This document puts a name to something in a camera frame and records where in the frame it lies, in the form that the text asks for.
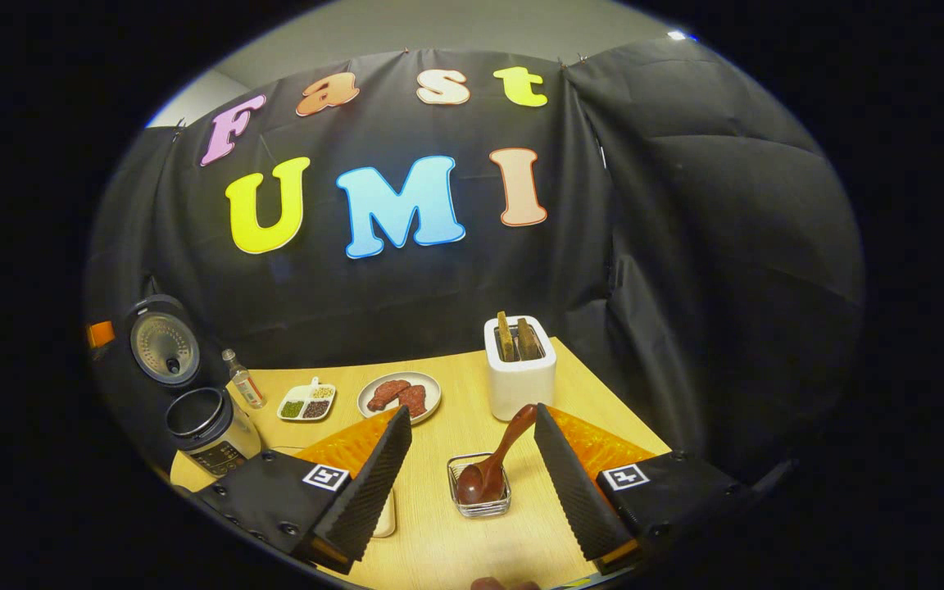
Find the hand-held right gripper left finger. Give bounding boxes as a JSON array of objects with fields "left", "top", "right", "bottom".
[{"left": 191, "top": 406, "right": 413, "bottom": 574}]

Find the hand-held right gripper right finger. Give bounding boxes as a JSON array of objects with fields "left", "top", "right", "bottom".
[{"left": 533, "top": 403, "right": 760, "bottom": 576}]

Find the cream rice tray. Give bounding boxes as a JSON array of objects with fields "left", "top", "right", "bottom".
[{"left": 371, "top": 489, "right": 398, "bottom": 539}]

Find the clear square chopstick holder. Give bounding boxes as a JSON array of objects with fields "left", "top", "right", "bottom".
[{"left": 447, "top": 452, "right": 513, "bottom": 520}]

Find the dark wooden spoon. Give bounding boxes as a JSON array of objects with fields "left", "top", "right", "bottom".
[{"left": 455, "top": 403, "right": 539, "bottom": 506}]

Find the cream and navy rice cooker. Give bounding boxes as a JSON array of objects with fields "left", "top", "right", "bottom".
[{"left": 124, "top": 293, "right": 265, "bottom": 479}]

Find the white divided dish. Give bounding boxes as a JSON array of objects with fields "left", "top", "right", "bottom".
[{"left": 276, "top": 376, "right": 338, "bottom": 424}]

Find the white toaster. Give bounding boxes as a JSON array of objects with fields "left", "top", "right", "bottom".
[{"left": 483, "top": 315, "right": 558, "bottom": 422}]

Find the round white plate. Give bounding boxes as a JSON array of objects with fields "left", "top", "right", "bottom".
[{"left": 356, "top": 370, "right": 443, "bottom": 425}]

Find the small clear bottle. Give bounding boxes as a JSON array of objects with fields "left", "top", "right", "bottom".
[{"left": 221, "top": 348, "right": 267, "bottom": 410}]

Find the black backdrop cloth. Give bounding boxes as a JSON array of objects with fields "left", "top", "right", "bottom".
[{"left": 85, "top": 37, "right": 866, "bottom": 484}]

